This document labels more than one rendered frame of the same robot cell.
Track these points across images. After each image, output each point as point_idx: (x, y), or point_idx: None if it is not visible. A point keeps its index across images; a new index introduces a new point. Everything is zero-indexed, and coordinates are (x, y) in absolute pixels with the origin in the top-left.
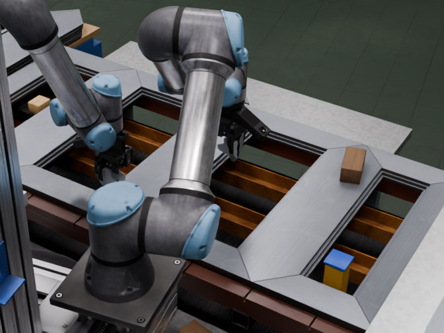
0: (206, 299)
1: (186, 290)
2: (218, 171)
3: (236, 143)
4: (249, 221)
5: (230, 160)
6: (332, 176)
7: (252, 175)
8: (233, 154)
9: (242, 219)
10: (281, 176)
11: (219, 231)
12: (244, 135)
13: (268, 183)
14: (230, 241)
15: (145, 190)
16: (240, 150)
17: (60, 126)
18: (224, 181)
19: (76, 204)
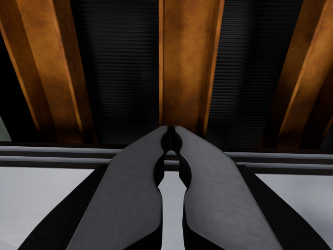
0: (286, 19)
1: (275, 55)
2: (87, 139)
3: (219, 217)
4: (164, 18)
5: (47, 137)
6: None
7: (40, 86)
8: (232, 159)
9: (164, 37)
10: (1, 19)
11: (145, 79)
12: (72, 223)
13: (32, 47)
14: (154, 53)
15: (323, 225)
16: (147, 143)
17: None
18: (90, 118)
19: None
